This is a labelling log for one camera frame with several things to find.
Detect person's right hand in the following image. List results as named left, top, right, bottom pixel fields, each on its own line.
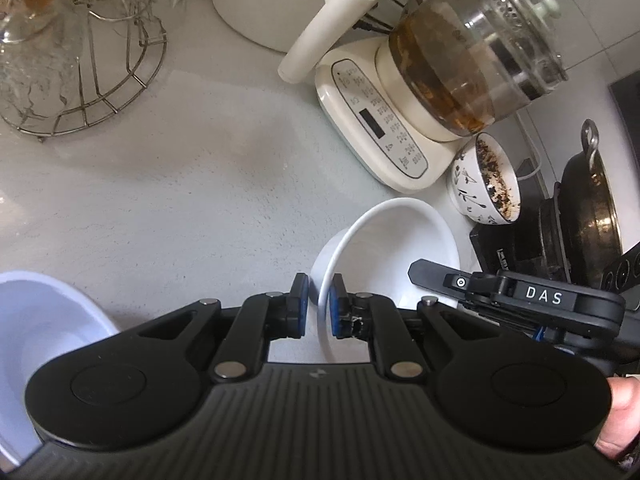
left=596, top=376, right=640, bottom=460

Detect black iron pot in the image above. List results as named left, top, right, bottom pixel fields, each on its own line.
left=538, top=119, right=623, bottom=288

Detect white plastic bowl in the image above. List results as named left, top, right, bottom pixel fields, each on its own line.
left=307, top=197, right=460, bottom=363
left=1, top=270, right=119, bottom=466

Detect wire glass holder rack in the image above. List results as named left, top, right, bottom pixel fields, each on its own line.
left=1, top=0, right=186, bottom=141

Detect cream kettle base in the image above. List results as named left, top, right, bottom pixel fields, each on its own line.
left=314, top=38, right=462, bottom=195

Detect small patterned bowl tea leaves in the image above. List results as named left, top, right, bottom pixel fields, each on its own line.
left=446, top=132, right=521, bottom=226

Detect glass tea kettle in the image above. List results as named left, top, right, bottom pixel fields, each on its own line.
left=375, top=0, right=567, bottom=142

